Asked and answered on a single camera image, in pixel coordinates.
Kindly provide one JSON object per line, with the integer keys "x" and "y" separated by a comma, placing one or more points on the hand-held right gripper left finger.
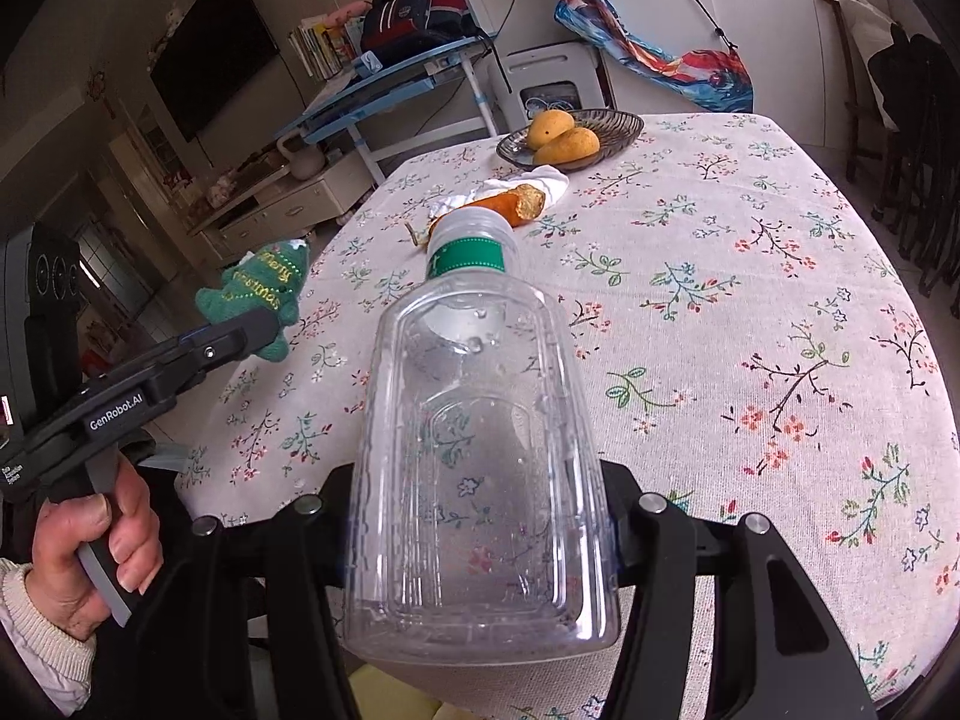
{"x": 315, "y": 532}

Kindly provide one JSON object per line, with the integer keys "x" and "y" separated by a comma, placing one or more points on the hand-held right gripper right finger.
{"x": 660, "y": 540}

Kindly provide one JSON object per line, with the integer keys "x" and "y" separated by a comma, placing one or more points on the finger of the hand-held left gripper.
{"x": 217, "y": 349}

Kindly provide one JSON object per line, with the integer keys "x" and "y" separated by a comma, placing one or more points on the green plush toy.
{"x": 255, "y": 285}

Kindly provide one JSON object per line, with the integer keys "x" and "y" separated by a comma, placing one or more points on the clear plastic bottle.
{"x": 480, "y": 427}

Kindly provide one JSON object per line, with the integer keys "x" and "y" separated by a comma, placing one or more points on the person's left forearm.
{"x": 37, "y": 637}

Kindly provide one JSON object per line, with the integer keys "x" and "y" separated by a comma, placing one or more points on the person's left hand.
{"x": 60, "y": 562}

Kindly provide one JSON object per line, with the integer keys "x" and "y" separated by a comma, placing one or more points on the cream television cabinet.
{"x": 300, "y": 202}

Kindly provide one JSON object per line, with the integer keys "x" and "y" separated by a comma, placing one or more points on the beige kettlebell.
{"x": 300, "y": 159}

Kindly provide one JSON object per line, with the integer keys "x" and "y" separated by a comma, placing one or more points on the table with floral tablecloth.
{"x": 712, "y": 315}

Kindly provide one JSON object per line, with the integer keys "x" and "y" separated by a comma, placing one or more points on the blue study desk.
{"x": 360, "y": 101}

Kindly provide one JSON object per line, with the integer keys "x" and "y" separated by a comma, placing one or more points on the row of books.
{"x": 322, "y": 49}

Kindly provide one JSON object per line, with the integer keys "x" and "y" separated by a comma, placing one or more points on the small blue box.
{"x": 371, "y": 64}

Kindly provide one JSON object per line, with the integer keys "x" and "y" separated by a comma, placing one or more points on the pink pouch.
{"x": 345, "y": 13}

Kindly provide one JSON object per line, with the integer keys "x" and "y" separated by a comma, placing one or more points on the white crumpled tissue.
{"x": 551, "y": 181}

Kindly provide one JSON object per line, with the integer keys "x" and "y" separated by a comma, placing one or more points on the dark blue striped backpack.
{"x": 412, "y": 15}

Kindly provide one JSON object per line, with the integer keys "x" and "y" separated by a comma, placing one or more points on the yellow mango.
{"x": 574, "y": 146}
{"x": 544, "y": 129}

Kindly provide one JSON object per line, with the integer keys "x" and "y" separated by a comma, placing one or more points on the white floor appliance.
{"x": 540, "y": 67}

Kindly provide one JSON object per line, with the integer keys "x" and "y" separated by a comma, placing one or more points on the wooden chair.
{"x": 851, "y": 135}

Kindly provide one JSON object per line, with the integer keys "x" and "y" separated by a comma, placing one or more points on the black folding chairs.
{"x": 926, "y": 165}

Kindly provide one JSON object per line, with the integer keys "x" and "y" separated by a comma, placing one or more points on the colourful printed bag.
{"x": 660, "y": 67}

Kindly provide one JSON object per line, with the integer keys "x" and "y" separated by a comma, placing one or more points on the white cabinet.
{"x": 772, "y": 30}

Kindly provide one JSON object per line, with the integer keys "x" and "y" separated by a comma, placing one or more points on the white cloth bag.
{"x": 862, "y": 30}

